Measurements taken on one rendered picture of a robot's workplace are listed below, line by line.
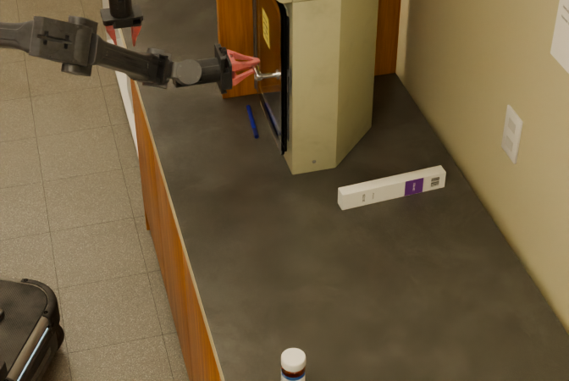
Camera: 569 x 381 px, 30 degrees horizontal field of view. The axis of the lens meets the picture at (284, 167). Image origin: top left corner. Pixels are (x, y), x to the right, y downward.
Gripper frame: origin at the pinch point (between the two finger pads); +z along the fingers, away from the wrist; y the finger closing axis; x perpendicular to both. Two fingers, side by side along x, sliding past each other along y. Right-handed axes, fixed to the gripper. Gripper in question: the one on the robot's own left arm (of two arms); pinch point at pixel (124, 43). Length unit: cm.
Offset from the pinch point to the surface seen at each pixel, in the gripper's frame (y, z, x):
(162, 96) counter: 8.3, 15.7, -3.5
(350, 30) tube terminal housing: 47, -20, -42
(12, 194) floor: -40, 109, 88
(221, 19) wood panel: 24.1, -8.2, -8.7
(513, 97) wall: 76, -14, -69
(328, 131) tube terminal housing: 42, 5, -46
